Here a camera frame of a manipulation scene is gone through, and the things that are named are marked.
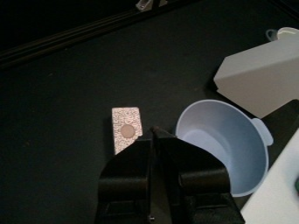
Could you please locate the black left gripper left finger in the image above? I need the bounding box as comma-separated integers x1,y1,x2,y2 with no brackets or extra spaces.
93,138,155,224

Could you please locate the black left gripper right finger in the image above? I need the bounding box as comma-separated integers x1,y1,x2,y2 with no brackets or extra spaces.
150,125,247,224

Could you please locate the light blue plastic bowl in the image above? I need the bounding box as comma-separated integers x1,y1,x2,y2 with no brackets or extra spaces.
174,99,275,198

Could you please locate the speckled white rectangular block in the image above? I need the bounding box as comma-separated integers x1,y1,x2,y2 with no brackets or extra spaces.
111,106,144,156

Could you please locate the white flat board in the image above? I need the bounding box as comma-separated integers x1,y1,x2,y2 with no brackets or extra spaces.
239,128,299,224

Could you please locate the white angular box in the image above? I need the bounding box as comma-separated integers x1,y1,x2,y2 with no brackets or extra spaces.
212,34,299,119

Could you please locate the black aluminium frame rail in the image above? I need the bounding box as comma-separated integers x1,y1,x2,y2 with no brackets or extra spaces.
0,0,203,68

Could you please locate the white cup with handle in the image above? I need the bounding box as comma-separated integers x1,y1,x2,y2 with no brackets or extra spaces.
266,26,299,42

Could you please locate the silver corner bracket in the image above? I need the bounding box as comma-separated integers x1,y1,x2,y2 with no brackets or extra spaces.
135,0,170,12

